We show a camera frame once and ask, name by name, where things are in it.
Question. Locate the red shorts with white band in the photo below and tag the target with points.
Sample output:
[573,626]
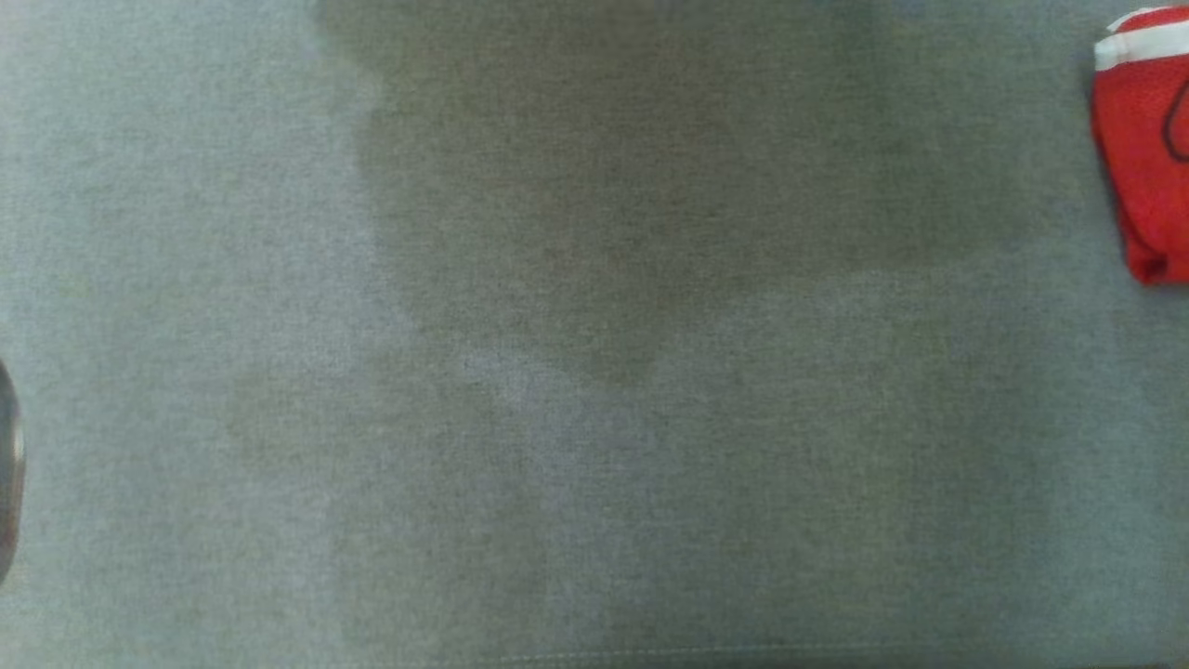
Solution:
[1138,139]

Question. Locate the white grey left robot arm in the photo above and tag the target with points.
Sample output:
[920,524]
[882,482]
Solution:
[7,474]

